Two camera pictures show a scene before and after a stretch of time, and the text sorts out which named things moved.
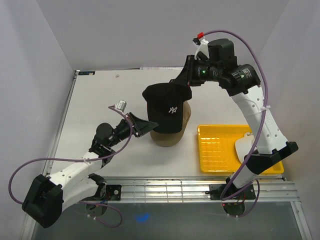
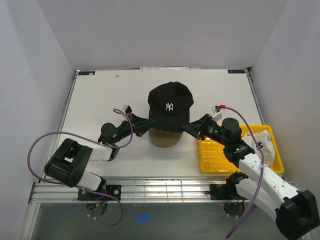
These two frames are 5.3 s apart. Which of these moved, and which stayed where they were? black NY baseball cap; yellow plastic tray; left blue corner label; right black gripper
Moved: right black gripper; black NY baseball cap
Stayed: left blue corner label; yellow plastic tray
